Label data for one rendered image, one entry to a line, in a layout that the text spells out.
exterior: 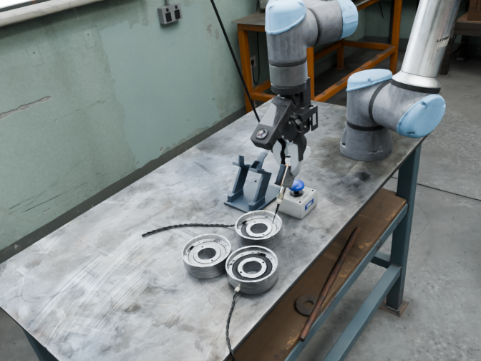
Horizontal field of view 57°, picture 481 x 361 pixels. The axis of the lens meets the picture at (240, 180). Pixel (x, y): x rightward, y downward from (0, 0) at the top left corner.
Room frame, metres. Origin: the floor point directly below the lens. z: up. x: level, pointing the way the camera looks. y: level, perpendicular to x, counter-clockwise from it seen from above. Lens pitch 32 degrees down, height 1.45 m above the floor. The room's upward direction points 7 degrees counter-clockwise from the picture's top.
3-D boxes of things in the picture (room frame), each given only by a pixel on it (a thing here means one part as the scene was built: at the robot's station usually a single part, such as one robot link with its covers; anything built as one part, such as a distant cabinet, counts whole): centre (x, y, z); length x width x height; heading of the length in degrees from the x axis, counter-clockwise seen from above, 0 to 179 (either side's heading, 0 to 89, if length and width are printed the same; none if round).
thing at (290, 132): (0.87, -0.13, 1.07); 0.09 x 0.08 x 0.12; 135
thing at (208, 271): (0.72, 0.09, 0.82); 0.10 x 0.10 x 0.04
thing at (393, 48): (3.45, -0.80, 0.39); 1.50 x 0.62 x 0.78; 137
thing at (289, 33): (0.86, -0.12, 1.23); 0.09 x 0.08 x 0.11; 116
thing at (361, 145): (1.14, -0.38, 0.85); 0.15 x 0.15 x 0.10
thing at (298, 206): (0.89, -0.13, 0.82); 0.08 x 0.07 x 0.05; 137
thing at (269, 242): (0.79, -0.03, 0.82); 0.10 x 0.10 x 0.04
